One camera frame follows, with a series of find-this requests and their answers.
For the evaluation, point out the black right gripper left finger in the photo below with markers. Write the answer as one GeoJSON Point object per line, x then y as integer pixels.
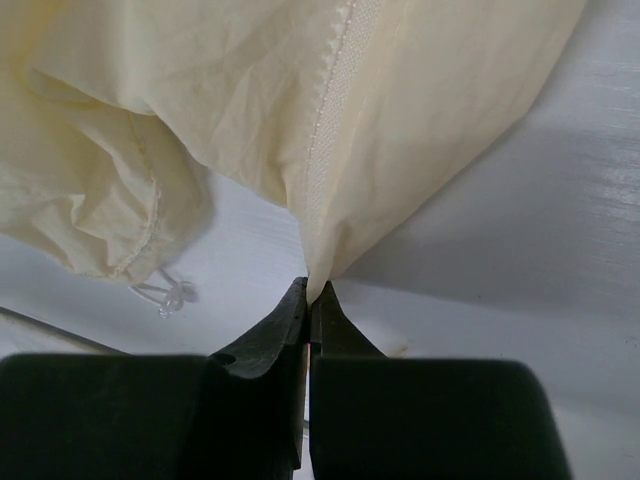
{"type": "Point", "coordinates": [234, 414]}

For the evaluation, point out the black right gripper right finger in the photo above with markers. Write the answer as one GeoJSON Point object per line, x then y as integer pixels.
{"type": "Point", "coordinates": [376, 417]}

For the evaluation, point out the cream yellow jacket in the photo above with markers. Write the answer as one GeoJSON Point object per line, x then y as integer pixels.
{"type": "Point", "coordinates": [350, 114]}

